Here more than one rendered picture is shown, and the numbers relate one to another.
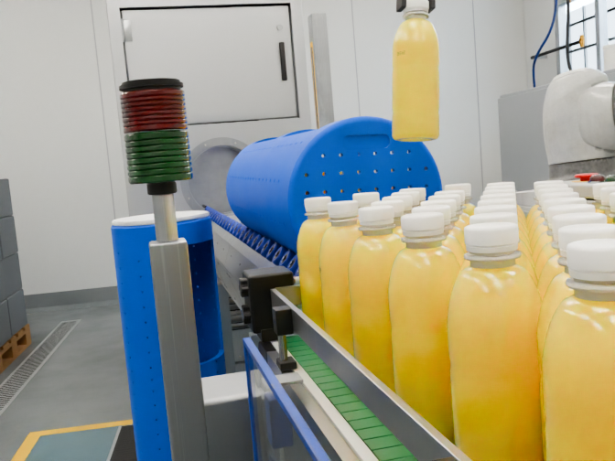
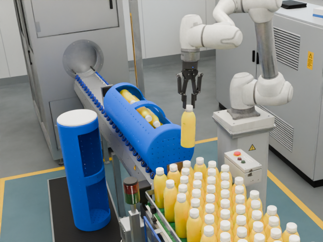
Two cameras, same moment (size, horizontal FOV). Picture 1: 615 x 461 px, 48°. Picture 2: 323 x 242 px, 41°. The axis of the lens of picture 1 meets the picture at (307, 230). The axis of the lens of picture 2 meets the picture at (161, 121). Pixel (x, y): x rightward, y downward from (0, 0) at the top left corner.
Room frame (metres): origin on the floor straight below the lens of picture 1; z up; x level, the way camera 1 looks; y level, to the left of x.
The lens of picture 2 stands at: (-0.81, 0.20, 2.19)
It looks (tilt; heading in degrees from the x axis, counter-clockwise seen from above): 24 degrees down; 352
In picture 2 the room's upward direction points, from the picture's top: 4 degrees counter-clockwise
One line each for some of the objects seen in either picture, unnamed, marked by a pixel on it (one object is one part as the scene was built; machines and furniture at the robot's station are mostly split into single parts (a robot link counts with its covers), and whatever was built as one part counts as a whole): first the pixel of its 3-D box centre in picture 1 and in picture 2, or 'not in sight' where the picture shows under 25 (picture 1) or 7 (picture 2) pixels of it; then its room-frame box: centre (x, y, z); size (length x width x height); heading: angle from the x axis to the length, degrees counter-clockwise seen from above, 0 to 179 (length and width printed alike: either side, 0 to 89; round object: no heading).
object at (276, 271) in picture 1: (272, 302); (144, 192); (1.07, 0.06, 0.95); 0.10 x 0.07 x 0.10; 103
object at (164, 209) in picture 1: (159, 162); (131, 196); (0.70, 0.14, 1.18); 0.06 x 0.06 x 0.16
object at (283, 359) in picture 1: (284, 337); (153, 213); (0.89, 0.04, 0.94); 0.03 x 0.02 x 0.08; 13
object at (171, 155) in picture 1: (158, 156); (131, 195); (0.70, 0.14, 1.18); 0.06 x 0.06 x 0.05
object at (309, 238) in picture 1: (323, 274); (161, 188); (1.01, -0.02, 1.00); 0.07 x 0.07 x 0.20
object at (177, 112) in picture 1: (154, 112); (130, 186); (0.70, 0.14, 1.23); 0.06 x 0.06 x 0.04
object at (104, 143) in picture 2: not in sight; (103, 136); (3.15, 0.27, 0.31); 0.06 x 0.06 x 0.63; 13
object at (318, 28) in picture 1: (334, 237); (141, 99); (2.68, -0.10, 0.85); 0.06 x 0.06 x 1.70; 13
